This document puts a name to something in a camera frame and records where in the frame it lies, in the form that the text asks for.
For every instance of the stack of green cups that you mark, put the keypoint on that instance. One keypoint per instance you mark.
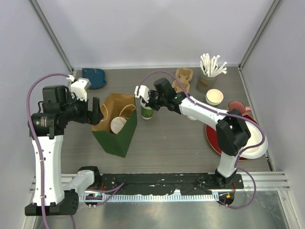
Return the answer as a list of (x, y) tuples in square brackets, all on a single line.
[(214, 97)]

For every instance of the cardboard cup carrier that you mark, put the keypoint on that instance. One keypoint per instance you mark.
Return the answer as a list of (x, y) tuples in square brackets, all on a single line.
[(184, 76)]

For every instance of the pink speckled mug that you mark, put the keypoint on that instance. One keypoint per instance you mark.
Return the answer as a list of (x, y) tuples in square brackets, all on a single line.
[(244, 110)]

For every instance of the blue ceramic dish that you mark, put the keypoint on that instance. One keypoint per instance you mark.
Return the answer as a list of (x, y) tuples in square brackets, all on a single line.
[(95, 76)]

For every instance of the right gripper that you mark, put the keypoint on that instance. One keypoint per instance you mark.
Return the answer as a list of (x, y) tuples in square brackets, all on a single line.
[(151, 93)]

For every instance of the white wrapped straws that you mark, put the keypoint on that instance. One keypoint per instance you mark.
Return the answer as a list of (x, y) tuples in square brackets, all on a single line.
[(209, 66)]

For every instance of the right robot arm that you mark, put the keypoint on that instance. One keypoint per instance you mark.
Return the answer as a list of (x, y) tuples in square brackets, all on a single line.
[(231, 130)]

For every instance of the white cup lid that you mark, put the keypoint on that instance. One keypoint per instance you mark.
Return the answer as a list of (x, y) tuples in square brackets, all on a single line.
[(143, 104), (117, 124)]

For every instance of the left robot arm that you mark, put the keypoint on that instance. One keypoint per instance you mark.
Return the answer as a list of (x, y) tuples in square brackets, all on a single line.
[(51, 197)]

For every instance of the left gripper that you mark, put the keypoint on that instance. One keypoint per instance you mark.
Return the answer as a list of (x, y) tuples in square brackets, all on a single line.
[(93, 117)]

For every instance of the green paper bag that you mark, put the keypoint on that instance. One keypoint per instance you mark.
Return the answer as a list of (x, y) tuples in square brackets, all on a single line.
[(122, 105)]

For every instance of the red round tray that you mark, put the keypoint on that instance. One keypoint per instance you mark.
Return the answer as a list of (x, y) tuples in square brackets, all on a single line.
[(212, 139)]

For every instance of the white plate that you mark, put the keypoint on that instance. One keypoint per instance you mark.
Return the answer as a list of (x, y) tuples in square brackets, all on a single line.
[(256, 138)]

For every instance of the grey straw holder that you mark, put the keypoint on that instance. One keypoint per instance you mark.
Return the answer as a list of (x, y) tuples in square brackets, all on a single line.
[(204, 83)]

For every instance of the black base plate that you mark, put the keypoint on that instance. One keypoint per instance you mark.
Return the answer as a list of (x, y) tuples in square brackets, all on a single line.
[(160, 184)]

